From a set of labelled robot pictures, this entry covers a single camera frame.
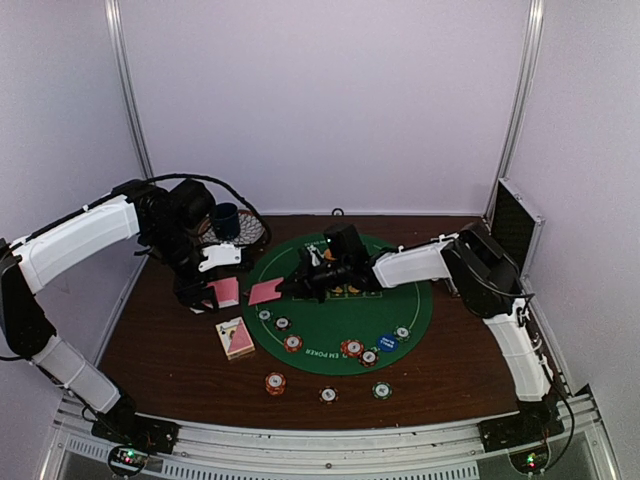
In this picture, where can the right aluminium frame post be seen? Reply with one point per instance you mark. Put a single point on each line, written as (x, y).
(529, 59)

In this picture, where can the aluminium poker chip case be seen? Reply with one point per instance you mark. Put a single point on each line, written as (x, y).
(514, 224)

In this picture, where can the floral patterned saucer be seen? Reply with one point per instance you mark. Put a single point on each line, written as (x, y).
(251, 231)

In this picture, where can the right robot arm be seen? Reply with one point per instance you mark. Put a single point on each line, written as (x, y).
(481, 271)

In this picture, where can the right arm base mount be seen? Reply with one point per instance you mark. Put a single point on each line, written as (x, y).
(526, 440)

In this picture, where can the red tan 5 chips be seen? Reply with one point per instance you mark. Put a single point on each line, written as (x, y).
(352, 348)

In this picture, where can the red tan 5 chip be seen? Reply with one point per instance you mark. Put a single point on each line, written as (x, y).
(293, 343)

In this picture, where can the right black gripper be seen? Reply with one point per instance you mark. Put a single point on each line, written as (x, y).
(302, 282)

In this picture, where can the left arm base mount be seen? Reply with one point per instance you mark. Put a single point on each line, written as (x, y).
(134, 451)

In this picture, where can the round green poker mat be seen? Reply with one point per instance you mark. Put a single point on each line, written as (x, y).
(344, 315)

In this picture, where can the red-backed playing card deck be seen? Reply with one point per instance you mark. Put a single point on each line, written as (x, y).
(235, 338)

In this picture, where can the green 20 chip stack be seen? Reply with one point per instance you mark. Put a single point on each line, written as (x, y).
(382, 390)

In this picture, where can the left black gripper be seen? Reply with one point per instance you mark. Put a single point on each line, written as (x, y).
(189, 290)

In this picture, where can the dark blue mug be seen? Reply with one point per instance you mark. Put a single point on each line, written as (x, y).
(224, 220)

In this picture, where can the red tan chip stack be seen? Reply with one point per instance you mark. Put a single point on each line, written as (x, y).
(275, 383)

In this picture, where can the single red-backed playing card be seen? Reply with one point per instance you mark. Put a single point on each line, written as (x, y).
(264, 292)

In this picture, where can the aluminium front rail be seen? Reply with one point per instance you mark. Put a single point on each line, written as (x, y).
(442, 451)

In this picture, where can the red-backed card stack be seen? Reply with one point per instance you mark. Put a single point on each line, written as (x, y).
(226, 291)

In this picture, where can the blue small blind button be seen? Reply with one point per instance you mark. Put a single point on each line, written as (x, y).
(387, 343)

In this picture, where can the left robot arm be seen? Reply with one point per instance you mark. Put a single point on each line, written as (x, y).
(65, 272)

